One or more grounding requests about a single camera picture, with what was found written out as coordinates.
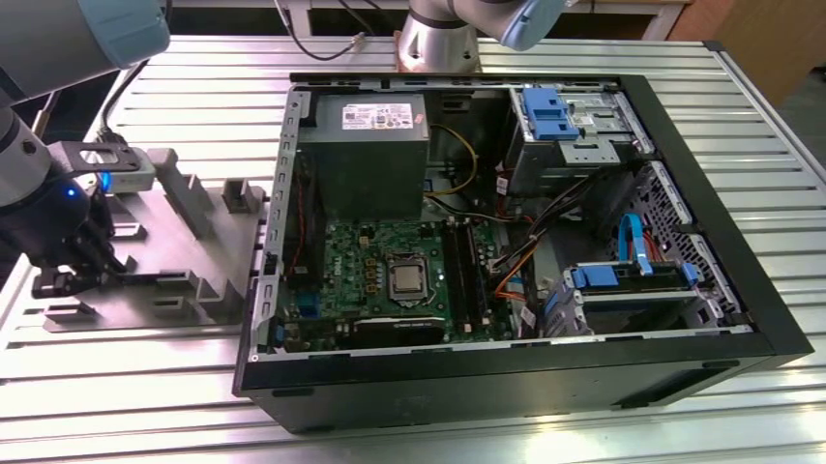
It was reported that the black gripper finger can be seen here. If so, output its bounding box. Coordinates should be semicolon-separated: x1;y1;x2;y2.
67;190;131;287
28;260;90;299

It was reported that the black RAM slot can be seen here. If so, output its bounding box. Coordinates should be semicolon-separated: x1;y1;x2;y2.
445;219;471;334

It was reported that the grey parts rack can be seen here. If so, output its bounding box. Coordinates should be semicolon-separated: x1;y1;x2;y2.
43;147;270;334

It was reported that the green motherboard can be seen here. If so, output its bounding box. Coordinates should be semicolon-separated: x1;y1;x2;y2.
283;217;518;349

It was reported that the grey power supply unit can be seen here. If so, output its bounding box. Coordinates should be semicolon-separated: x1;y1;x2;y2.
299;92;433;221

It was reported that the CPU socket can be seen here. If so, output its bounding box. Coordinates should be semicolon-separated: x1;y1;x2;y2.
381;249;435;310

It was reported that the silver CPU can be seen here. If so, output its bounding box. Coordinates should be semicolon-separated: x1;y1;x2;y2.
390;263;429;296

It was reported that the black graphics card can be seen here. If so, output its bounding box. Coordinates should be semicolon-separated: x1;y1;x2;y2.
347;312;449;348

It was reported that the black PC case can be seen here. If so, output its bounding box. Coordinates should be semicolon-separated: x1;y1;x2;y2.
233;72;814;434

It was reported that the blue drive carrier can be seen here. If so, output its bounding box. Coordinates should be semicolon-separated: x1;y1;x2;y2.
522;86;577;142

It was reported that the hard disk in blue carrier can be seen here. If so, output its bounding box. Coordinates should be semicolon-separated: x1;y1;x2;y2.
566;261;702;297

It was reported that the metal drive cage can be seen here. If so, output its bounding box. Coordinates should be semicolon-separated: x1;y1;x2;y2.
506;86;657;194

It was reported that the metal disk bay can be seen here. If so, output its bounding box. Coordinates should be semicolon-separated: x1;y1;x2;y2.
541;260;754;339

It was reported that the wooden cabinet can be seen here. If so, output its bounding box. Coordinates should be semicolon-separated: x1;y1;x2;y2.
668;0;826;105

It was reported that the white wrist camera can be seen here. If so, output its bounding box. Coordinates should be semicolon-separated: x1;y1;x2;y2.
50;139;158;195

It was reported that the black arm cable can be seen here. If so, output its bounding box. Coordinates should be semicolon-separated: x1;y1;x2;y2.
96;60;150;146

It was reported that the cable with clear plug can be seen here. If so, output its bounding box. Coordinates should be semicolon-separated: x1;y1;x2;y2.
274;0;371;62

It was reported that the yellow wire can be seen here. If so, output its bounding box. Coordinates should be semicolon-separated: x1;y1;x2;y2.
426;123;481;197

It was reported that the orange wire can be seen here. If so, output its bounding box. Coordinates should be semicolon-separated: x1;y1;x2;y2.
494;270;537;304

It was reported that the black wire bundle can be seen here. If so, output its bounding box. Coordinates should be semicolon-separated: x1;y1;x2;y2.
487;166;612;276

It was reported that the blue flat data cable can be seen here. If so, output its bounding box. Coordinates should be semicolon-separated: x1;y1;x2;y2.
617;212;654;277

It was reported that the white desk frame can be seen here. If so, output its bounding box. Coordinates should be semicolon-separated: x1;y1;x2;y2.
283;0;692;41

